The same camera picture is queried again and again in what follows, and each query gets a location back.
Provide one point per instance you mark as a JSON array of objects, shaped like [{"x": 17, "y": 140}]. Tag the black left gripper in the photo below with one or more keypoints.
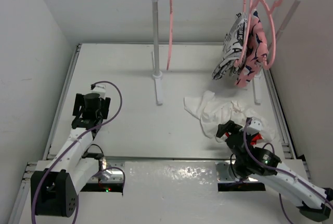
[{"x": 78, "y": 103}]

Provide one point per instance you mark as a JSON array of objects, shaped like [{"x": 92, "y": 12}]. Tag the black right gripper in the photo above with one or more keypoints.
[{"x": 226, "y": 127}]

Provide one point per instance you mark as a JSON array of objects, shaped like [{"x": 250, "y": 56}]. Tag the white t shirt red print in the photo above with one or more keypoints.
[{"x": 212, "y": 110}]

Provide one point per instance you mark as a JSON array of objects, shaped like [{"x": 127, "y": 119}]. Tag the pink plastic hanger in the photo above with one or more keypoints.
[{"x": 170, "y": 35}]

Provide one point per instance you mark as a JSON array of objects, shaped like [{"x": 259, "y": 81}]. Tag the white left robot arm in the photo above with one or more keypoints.
[{"x": 55, "y": 189}]

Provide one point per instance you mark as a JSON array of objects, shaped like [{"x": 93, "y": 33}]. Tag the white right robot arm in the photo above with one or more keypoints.
[{"x": 264, "y": 165}]

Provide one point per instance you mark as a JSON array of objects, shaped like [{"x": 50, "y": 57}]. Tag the pink navy patterned shirt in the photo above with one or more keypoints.
[{"x": 248, "y": 72}]

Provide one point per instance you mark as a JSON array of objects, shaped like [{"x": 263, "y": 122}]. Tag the black white newsprint shirt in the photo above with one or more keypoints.
[{"x": 233, "y": 44}]

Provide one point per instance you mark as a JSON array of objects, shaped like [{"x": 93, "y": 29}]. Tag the empty pink hanger right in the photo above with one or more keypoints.
[{"x": 269, "y": 12}]

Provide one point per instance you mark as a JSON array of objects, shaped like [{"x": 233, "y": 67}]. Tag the pink hanger with newsprint shirt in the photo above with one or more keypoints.
[{"x": 246, "y": 31}]

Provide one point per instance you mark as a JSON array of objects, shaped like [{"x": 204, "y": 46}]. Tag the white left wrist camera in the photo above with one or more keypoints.
[{"x": 99, "y": 89}]

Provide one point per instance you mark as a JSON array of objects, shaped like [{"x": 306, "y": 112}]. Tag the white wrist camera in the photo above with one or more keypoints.
[
  {"x": 254, "y": 126},
  {"x": 99, "y": 89}
]

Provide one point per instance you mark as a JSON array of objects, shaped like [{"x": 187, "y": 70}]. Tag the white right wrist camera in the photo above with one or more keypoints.
[{"x": 254, "y": 126}]

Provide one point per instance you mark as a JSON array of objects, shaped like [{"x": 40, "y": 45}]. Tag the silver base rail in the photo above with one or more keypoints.
[{"x": 225, "y": 172}]

